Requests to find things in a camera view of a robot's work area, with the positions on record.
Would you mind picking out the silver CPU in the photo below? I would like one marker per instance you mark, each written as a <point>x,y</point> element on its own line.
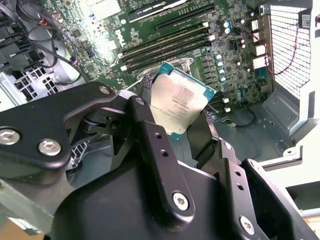
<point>175,100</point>

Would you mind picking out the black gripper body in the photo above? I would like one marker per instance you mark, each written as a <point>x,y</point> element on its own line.
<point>112,212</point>

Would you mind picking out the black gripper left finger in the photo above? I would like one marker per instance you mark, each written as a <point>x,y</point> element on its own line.
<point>37,125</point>

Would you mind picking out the thin metal locking lever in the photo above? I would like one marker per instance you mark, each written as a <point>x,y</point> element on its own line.
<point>133,84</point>

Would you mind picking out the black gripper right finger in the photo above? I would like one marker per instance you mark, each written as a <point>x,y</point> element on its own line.
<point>230,200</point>

